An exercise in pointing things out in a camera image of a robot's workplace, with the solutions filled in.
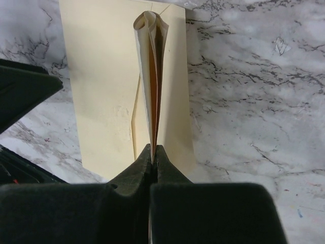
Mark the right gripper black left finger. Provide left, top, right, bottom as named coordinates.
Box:
left=1, top=145, right=152, bottom=243

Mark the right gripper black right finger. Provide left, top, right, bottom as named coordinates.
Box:
left=150, top=145, right=287, bottom=243

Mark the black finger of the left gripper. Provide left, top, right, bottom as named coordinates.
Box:
left=1, top=59, right=63, bottom=133

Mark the cream paper envelope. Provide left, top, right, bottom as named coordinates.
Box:
left=59, top=1, right=196, bottom=179

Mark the brown parchment letter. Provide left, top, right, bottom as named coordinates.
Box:
left=133, top=11, right=169, bottom=162

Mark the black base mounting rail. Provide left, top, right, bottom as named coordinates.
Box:
left=1, top=145, right=66, bottom=185

